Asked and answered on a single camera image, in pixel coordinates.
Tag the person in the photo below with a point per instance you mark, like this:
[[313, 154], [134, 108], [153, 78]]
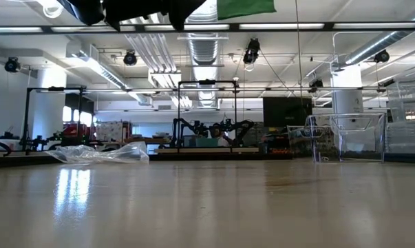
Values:
[[223, 140]]

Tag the light green crepe bandage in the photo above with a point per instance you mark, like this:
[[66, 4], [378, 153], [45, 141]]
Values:
[[245, 8]]

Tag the clear plastic container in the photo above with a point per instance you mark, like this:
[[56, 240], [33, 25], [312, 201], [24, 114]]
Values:
[[358, 137]]

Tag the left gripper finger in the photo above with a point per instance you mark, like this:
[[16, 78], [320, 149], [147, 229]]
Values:
[[183, 10]]

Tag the black wall screen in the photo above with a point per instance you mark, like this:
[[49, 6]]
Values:
[[286, 112]]

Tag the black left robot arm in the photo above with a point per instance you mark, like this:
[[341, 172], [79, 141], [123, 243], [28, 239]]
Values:
[[83, 8]]

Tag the black frame workstation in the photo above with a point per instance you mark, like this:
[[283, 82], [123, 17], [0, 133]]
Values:
[[55, 89]]

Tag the background robot workstation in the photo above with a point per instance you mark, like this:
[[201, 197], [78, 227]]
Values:
[[200, 129]]

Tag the clear plastic bag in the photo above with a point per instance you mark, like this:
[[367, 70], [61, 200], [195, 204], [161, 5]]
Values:
[[90, 155]]

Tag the clear stacked plastic drawers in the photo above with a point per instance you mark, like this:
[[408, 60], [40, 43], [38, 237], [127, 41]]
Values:
[[406, 134]]

